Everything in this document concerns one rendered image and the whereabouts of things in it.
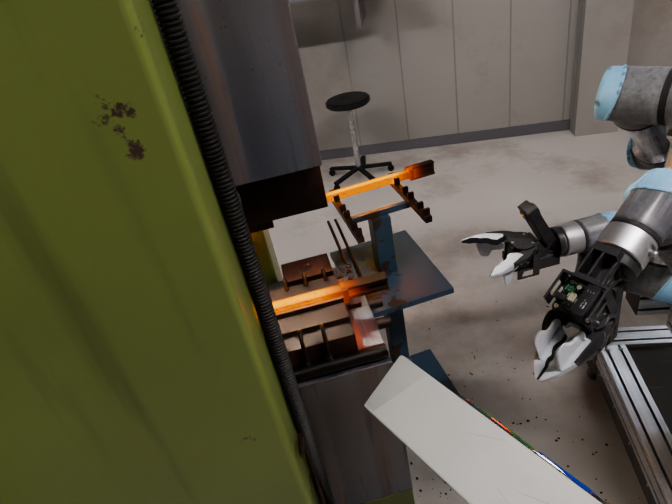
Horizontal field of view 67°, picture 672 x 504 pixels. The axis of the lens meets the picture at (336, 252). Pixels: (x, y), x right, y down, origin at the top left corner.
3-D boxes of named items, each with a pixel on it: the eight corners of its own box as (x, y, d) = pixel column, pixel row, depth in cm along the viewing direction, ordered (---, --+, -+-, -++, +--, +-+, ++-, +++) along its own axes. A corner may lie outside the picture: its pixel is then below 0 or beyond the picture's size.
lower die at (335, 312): (340, 300, 121) (334, 271, 116) (359, 357, 104) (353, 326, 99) (166, 346, 118) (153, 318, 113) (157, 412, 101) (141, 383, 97)
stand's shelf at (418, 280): (405, 234, 191) (405, 229, 190) (454, 292, 158) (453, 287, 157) (330, 257, 188) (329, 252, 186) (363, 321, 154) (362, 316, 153)
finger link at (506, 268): (503, 298, 107) (523, 275, 112) (503, 275, 104) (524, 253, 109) (489, 293, 109) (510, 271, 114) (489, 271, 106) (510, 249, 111)
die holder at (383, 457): (374, 378, 157) (351, 262, 133) (413, 488, 125) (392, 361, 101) (197, 427, 153) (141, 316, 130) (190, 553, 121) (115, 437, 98)
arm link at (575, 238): (587, 230, 110) (565, 213, 116) (567, 235, 109) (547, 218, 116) (584, 258, 114) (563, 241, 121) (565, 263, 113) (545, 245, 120)
